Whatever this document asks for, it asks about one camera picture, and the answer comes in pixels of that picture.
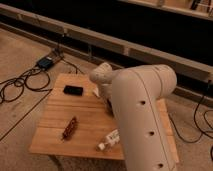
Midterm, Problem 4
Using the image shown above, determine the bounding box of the white plastic bottle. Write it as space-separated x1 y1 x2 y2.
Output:
97 129 120 151

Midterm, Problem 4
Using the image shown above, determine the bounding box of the wooden table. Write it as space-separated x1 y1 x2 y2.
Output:
30 72 177 171

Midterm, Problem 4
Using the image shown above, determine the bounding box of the white rectangular block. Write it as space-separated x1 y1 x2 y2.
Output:
93 88 100 98

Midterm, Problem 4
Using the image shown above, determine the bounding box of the black cable on right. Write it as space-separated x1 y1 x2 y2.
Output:
168 79 213 161

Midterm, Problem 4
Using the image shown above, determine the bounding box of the black power adapter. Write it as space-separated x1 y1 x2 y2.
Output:
36 57 54 70

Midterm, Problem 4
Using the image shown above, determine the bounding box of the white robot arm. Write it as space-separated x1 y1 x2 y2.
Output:
89 63 177 171

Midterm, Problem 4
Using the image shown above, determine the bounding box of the small black box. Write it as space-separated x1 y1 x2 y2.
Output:
63 85 83 96

